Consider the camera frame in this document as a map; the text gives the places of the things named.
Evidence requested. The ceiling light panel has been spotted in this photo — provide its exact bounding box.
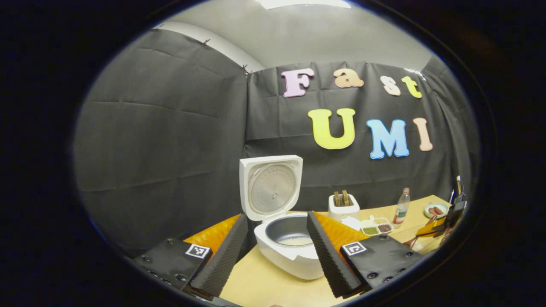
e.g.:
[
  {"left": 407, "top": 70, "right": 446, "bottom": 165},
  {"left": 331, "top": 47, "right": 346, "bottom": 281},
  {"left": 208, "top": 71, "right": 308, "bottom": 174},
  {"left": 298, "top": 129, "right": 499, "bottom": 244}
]
[{"left": 256, "top": 0, "right": 351, "bottom": 10}]

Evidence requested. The pale green plate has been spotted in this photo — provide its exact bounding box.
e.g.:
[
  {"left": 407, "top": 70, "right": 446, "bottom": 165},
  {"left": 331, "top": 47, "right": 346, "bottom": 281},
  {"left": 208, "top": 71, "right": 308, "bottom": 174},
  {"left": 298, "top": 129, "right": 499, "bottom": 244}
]
[{"left": 424, "top": 202, "right": 449, "bottom": 219}]

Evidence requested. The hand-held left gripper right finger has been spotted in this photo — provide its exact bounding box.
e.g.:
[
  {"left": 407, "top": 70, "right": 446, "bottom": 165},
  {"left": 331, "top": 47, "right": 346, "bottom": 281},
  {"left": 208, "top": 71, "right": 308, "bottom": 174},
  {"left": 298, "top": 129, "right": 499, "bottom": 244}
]
[{"left": 306, "top": 210, "right": 425, "bottom": 299}]

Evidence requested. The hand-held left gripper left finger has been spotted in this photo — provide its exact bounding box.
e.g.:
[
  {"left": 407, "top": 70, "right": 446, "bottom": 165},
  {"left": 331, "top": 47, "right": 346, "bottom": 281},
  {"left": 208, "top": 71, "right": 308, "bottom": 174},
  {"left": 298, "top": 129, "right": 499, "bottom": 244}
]
[{"left": 132, "top": 213, "right": 250, "bottom": 299}]

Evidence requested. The clear plastic bottle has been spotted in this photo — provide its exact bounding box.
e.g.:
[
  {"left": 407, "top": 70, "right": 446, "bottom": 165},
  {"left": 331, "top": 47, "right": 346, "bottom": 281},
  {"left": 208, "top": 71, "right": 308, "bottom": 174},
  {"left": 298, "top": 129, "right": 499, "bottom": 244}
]
[{"left": 392, "top": 188, "right": 411, "bottom": 225}]

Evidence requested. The white divided dish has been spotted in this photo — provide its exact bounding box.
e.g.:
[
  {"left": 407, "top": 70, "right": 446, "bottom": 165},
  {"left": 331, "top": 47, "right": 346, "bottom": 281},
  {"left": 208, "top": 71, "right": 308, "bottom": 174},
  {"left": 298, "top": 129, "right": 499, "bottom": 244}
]
[{"left": 360, "top": 216, "right": 394, "bottom": 237}]

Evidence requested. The white toaster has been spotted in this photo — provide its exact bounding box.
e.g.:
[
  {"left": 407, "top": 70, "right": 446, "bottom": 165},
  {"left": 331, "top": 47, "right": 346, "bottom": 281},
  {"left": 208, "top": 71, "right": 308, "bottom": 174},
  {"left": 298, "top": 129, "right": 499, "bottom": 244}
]
[{"left": 328, "top": 194, "right": 360, "bottom": 223}]

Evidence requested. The black backdrop cloth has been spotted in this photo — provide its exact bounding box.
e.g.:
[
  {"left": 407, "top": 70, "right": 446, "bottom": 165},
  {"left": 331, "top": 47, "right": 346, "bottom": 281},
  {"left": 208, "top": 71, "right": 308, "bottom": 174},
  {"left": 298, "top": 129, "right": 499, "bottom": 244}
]
[{"left": 73, "top": 29, "right": 480, "bottom": 256}]

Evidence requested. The white rice cooker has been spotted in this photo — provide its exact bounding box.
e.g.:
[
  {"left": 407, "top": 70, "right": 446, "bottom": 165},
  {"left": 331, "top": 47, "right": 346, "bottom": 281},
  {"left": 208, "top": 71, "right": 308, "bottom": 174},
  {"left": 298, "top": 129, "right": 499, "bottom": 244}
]
[{"left": 239, "top": 155, "right": 325, "bottom": 281}]

